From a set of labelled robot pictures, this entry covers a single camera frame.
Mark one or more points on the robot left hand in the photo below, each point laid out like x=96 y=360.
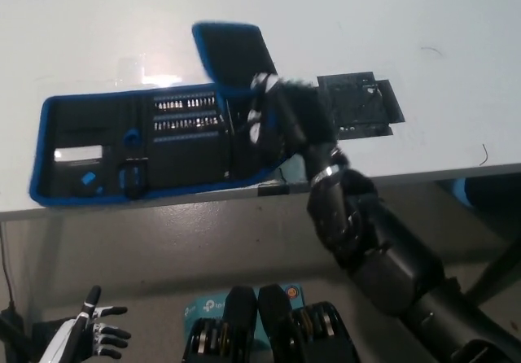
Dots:
x=75 y=338

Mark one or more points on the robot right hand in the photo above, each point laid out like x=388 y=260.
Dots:
x=301 y=119

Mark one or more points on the black toolkit roll blue trim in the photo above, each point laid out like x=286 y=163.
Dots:
x=183 y=163

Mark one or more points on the black power adapter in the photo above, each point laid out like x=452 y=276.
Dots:
x=10 y=326

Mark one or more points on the small black tape piece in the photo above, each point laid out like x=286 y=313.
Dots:
x=272 y=191

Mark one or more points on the silver tweezers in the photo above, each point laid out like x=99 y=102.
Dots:
x=227 y=155

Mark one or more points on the teal tp-link box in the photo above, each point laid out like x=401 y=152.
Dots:
x=207 y=308

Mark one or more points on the blue triangular pick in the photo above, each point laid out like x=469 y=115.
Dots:
x=88 y=178

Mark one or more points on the blue suction cup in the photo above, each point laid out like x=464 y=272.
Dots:
x=132 y=138

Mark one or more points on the blue and black chair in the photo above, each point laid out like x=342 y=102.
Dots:
x=462 y=190

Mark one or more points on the white card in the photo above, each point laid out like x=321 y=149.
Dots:
x=78 y=154

